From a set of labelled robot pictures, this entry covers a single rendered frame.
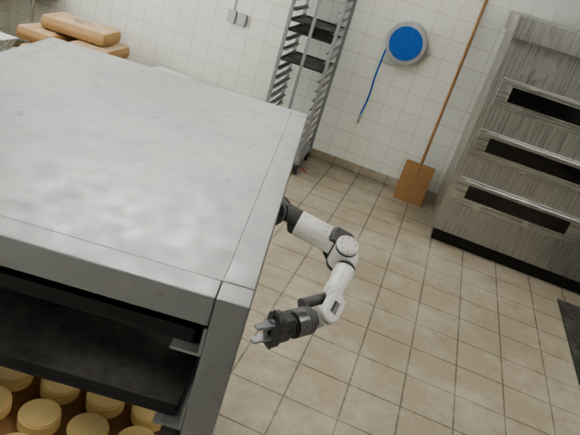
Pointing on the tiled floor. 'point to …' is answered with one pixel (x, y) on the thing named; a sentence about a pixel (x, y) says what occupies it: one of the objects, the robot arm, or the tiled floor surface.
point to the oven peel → (411, 180)
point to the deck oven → (520, 159)
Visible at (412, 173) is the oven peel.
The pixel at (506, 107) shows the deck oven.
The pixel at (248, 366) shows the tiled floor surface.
